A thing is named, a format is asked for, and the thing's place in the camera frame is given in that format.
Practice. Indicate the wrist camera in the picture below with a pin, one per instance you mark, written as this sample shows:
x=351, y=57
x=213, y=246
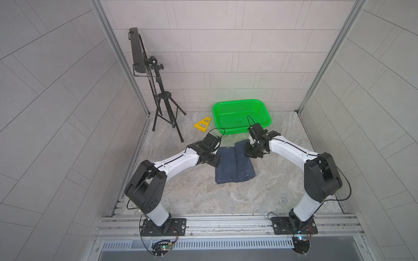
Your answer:
x=211, y=143
x=256, y=131

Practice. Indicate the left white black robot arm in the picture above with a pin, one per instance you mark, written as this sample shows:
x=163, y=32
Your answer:
x=145, y=188

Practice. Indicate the green plastic basket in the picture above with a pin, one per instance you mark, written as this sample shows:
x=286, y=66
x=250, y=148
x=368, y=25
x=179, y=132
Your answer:
x=235, y=117

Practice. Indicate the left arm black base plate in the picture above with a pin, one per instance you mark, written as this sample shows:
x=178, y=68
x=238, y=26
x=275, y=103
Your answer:
x=172, y=227

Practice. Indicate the aluminium rail frame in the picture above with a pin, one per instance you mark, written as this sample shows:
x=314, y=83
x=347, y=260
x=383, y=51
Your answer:
x=230, y=237

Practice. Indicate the dark blue whale pillowcase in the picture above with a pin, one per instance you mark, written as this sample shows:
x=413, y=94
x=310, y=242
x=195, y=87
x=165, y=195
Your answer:
x=234, y=167

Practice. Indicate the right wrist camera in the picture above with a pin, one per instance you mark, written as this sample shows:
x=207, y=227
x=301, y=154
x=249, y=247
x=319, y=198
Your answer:
x=256, y=131

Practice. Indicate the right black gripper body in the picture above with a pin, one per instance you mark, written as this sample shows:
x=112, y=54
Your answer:
x=253, y=150

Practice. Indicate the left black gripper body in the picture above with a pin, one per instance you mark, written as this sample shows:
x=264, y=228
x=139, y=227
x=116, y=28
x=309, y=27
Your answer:
x=213, y=159

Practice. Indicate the yellow triangular plastic piece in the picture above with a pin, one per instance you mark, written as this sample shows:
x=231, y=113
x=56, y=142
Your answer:
x=203, y=124

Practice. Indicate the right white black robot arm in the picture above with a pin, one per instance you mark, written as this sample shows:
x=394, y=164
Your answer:
x=321, y=176

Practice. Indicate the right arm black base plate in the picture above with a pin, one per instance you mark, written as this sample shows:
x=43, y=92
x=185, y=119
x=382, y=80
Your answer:
x=288, y=226

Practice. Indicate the left green circuit board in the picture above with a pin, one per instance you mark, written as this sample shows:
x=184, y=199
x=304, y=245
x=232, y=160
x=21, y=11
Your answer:
x=161, y=248

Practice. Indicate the black tripod stand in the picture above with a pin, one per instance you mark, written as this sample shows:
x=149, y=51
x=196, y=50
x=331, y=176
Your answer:
x=166, y=108

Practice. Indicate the right green circuit board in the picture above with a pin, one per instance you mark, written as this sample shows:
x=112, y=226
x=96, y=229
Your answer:
x=301, y=246

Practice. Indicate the green circuit board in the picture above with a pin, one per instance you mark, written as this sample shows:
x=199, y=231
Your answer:
x=161, y=248
x=301, y=246

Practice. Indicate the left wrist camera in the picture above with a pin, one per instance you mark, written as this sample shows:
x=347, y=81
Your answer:
x=211, y=143

